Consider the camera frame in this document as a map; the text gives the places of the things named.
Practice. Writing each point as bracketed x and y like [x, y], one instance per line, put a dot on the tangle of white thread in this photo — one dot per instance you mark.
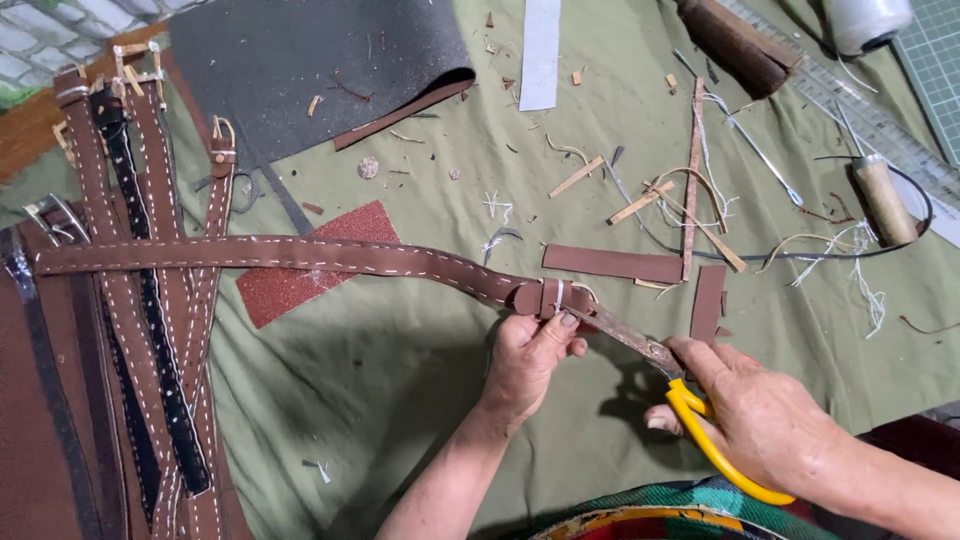
[862, 292]

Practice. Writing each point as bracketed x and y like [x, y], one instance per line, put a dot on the green cutting mat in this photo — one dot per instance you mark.
[934, 67]

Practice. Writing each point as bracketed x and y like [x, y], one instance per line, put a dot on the white paper strip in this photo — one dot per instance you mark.
[540, 52]

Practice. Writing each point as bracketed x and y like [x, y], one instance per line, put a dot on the dark grey leather sheet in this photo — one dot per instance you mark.
[300, 67]

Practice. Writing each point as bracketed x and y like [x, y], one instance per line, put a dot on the silver metal buckle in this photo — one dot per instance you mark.
[54, 217]

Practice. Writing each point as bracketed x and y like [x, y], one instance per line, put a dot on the black stitched belt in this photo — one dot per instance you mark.
[154, 330]

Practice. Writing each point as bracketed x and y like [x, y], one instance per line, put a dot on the white thread spool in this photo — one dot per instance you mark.
[866, 22]

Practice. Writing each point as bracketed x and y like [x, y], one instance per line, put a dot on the tan leather strip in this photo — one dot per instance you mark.
[576, 177]
[640, 203]

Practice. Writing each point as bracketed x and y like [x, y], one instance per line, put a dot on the long brown stitched belt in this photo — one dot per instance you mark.
[300, 253]

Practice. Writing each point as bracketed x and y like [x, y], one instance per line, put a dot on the plaid garment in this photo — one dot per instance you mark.
[675, 510]

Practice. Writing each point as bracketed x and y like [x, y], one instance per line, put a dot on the person's right hand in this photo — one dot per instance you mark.
[765, 427]

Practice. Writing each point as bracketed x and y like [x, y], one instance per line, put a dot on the small brown leather offcut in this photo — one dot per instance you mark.
[707, 300]

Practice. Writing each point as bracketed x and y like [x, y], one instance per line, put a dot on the red sandpaper sheet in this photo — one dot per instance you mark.
[296, 289]

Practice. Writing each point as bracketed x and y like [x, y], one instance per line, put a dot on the thin rough leather strip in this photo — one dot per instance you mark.
[694, 180]

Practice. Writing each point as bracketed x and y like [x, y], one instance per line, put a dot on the large brown leather sheet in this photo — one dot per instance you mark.
[30, 480]

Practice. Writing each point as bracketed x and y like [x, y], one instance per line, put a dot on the brown leather rectangle piece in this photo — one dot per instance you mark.
[611, 263]

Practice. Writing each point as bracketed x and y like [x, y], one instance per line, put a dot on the person's left hand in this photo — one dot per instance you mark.
[521, 367]

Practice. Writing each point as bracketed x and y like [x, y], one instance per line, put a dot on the rolled brown leather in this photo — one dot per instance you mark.
[739, 45]

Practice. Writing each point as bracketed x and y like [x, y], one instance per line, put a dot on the brown belt with tan buckle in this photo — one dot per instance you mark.
[161, 187]

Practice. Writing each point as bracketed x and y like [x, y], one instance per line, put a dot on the narrow brown belt with loop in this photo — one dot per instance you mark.
[216, 202]

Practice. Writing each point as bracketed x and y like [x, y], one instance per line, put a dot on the olive green cloth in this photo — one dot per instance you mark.
[390, 390]

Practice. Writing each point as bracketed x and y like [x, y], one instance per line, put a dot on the thin metal needle tool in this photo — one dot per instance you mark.
[750, 142]

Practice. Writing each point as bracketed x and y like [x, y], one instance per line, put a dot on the clear plastic ruler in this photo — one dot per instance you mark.
[847, 101]

